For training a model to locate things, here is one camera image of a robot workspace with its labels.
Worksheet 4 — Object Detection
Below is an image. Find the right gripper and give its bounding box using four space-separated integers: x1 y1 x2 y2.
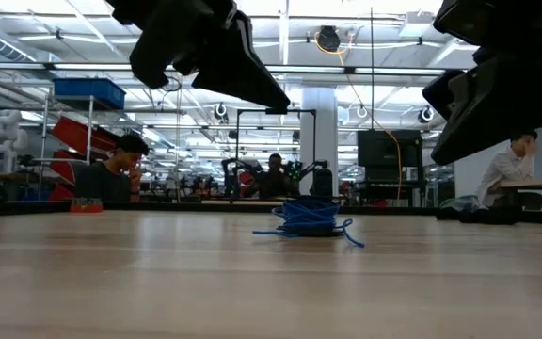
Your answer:
422 0 542 167

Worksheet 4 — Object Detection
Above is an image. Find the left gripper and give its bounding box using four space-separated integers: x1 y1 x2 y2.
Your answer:
105 0 292 115

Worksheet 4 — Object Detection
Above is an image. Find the blue cord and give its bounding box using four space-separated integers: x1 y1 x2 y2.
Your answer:
251 195 365 249

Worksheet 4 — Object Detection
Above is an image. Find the black cord spool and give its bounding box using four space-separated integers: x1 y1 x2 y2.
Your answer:
278 195 345 238

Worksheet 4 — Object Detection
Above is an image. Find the person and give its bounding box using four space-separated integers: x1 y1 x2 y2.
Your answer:
251 153 300 200
73 134 151 203
475 130 542 211

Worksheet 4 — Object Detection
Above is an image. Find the wooden side table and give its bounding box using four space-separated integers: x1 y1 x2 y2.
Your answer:
499 177 542 192

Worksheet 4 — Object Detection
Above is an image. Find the black monitor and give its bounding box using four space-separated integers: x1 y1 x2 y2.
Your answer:
356 129 425 183

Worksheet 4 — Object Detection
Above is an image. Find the thin vertical pole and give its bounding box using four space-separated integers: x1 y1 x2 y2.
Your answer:
369 7 375 131

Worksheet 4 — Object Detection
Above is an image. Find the blue plastic tote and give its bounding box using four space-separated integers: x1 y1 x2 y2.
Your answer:
53 77 127 110

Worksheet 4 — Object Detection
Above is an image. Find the metal shelf rack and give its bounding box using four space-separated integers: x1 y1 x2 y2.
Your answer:
37 93 145 202

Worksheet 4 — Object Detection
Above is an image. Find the red plastic bin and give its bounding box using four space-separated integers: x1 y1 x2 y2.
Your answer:
47 183 75 202
50 115 118 154
48 149 78 186

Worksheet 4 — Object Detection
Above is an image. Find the white building column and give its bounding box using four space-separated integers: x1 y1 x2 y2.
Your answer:
298 87 340 197

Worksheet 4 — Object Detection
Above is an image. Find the small red box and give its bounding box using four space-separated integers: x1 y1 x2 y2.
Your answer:
69 197 104 214

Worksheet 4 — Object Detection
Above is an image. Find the black camera gantry frame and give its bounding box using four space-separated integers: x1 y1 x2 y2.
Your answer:
235 107 318 199

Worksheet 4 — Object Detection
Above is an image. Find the yellow reel cable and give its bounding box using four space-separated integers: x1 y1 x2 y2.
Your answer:
314 31 403 202

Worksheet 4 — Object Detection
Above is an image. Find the black ceiling cable reel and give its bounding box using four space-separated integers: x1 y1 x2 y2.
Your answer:
315 25 343 53

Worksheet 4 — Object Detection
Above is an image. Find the black aluminium table frame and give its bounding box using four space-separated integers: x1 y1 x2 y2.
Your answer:
0 200 542 226

